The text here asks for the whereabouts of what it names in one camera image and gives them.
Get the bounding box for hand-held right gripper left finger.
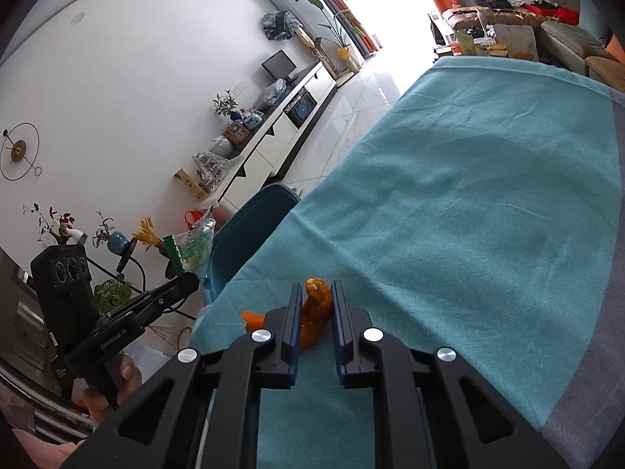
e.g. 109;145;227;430
61;282;304;469

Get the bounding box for teal plastic bin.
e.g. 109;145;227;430
202;183;301;306

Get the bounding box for brown framed box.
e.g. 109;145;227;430
225;122;252;145

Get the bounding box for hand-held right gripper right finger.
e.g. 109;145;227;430
331;279;572;469

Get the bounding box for red cloth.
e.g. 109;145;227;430
520;4;582;23

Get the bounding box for clear bag of small goods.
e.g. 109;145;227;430
193;151;232;191

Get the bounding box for red plastic bag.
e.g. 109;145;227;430
184;209;216;235

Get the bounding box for green sofa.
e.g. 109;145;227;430
442;0;625;93

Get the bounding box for red-leaf plant white vase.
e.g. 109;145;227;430
22;202;81;245

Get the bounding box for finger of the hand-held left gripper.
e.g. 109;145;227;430
100;293;169;328
141;271;201;304

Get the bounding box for clear plastic bag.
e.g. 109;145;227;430
261;79;288;108

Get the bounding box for fan with patterned cover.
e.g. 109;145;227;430
261;10;301;41

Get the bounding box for tall leafy plant yellow pot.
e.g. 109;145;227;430
299;0;364;76

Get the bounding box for round wire wall clock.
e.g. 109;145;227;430
0;123;44;181

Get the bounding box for green printed plastic wrapper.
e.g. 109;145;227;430
163;205;216;274

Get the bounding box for person's left forearm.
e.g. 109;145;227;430
0;386;93;469

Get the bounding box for small blue cushion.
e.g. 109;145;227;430
580;0;613;52

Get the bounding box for yellow dried flowers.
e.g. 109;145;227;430
132;217;162;250

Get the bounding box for striped curtain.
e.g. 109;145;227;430
288;0;382;54

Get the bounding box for cluttered coffee table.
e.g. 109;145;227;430
432;10;540;64

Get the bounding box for tall patterned box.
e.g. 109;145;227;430
173;168;208;200

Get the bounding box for leafy green potted plant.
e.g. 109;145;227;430
94;278;132;316

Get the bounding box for orange peel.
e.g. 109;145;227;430
241;277;335;350

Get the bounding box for plant in round blue vase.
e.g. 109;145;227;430
93;211;129;255

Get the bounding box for white and black TV cabinet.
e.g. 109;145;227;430
215;61;338;216

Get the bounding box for person's left hand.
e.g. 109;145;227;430
80;354;143;423

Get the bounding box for small plant in blue vase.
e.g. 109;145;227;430
213;89;241;120

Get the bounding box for black monitor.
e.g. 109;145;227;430
261;50;300;84

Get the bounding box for dark glass cabinet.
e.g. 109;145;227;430
0;247;93;443

